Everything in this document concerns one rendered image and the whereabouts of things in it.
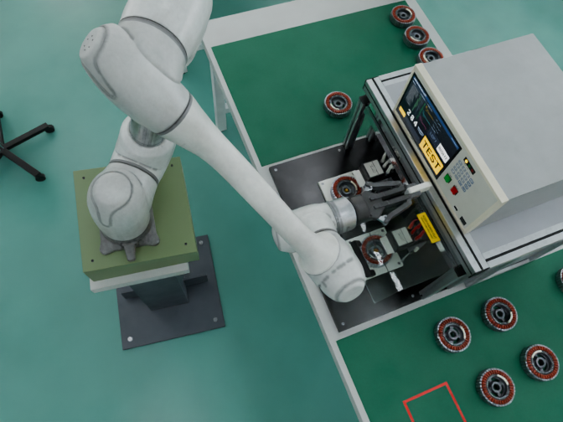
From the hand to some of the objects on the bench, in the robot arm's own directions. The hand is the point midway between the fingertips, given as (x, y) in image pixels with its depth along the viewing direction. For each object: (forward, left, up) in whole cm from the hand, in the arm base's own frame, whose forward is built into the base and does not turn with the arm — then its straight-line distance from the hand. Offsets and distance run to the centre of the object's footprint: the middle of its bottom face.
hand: (418, 188), depth 124 cm
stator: (+41, -54, -37) cm, 77 cm away
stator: (+34, -36, -39) cm, 63 cm away
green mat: (+29, -56, -38) cm, 73 cm away
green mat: (+13, +72, -47) cm, 87 cm away
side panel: (+42, -22, -40) cm, 62 cm away
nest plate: (-3, +18, -42) cm, 46 cm away
